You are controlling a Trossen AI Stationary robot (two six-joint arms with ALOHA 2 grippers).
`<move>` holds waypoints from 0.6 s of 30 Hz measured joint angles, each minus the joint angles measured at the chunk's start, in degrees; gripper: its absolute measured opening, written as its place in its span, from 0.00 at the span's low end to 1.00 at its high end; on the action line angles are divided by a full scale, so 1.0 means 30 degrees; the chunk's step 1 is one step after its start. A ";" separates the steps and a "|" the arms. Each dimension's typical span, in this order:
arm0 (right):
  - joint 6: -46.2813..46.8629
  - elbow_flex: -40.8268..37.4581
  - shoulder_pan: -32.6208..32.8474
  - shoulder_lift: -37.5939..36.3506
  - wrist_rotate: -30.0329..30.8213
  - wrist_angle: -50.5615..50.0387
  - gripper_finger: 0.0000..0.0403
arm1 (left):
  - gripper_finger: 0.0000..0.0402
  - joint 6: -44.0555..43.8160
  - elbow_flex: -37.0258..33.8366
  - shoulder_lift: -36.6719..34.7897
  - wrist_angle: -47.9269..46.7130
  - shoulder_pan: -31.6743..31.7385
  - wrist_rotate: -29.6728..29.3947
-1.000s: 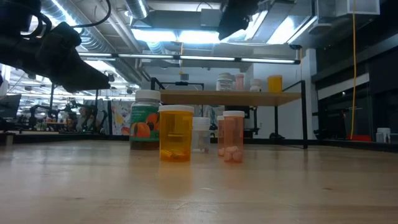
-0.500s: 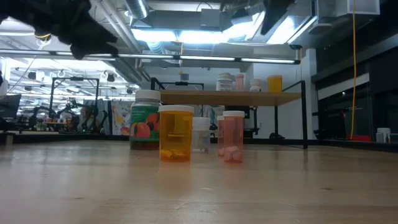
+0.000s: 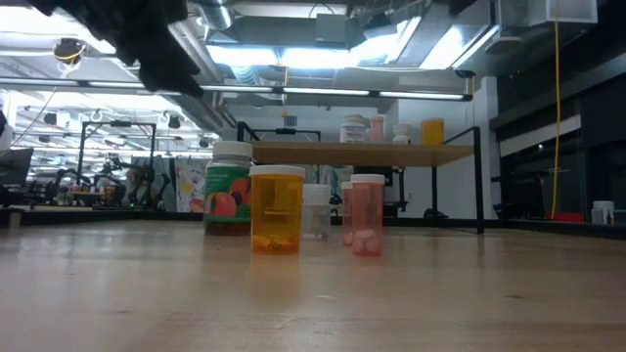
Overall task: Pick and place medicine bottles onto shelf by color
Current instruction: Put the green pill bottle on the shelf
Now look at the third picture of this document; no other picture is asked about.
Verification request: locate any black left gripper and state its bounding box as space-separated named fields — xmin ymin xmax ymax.
xmin=28 ymin=0 xmax=204 ymax=98

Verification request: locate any gummy vitamin bottle green label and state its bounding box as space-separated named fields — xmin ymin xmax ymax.
xmin=203 ymin=140 xmax=254 ymax=238

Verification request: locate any small clear pill bottle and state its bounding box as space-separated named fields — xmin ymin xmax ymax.
xmin=301 ymin=183 xmax=333 ymax=241

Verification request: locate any white labelled medicine bottle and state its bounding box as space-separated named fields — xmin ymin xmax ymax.
xmin=339 ymin=113 xmax=368 ymax=144

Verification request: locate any slim pink pill bottle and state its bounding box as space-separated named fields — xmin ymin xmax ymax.
xmin=340 ymin=181 xmax=354 ymax=247
xmin=349 ymin=173 xmax=386 ymax=257
xmin=369 ymin=114 xmax=385 ymax=144

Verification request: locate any colourful printed banner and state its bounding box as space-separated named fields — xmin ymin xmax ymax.
xmin=173 ymin=155 xmax=209 ymax=213

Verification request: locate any long LED light bar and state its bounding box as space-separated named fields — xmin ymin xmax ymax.
xmin=0 ymin=75 xmax=474 ymax=103

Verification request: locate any dark computer monitor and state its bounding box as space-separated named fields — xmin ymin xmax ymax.
xmin=0 ymin=148 xmax=34 ymax=206

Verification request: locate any amber pill bottle white cap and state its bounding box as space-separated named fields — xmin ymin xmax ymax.
xmin=248 ymin=164 xmax=306 ymax=256
xmin=421 ymin=117 xmax=445 ymax=147

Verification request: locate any low red object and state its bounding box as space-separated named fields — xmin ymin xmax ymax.
xmin=545 ymin=211 xmax=586 ymax=224

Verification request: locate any white plastic container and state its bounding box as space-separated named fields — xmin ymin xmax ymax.
xmin=590 ymin=199 xmax=616 ymax=226

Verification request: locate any black metal frame stand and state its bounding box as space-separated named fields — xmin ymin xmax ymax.
xmin=79 ymin=120 xmax=157 ymax=209

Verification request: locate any black ceiling cable reel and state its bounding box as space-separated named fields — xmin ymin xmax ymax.
xmin=52 ymin=37 xmax=88 ymax=67

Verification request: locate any black aluminium table frame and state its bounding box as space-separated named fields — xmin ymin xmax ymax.
xmin=0 ymin=207 xmax=626 ymax=241

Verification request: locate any wooden shelf black metal frame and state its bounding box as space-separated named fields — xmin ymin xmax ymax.
xmin=236 ymin=120 xmax=486 ymax=236

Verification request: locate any hanging yellow cable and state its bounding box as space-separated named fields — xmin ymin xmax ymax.
xmin=550 ymin=0 xmax=562 ymax=220

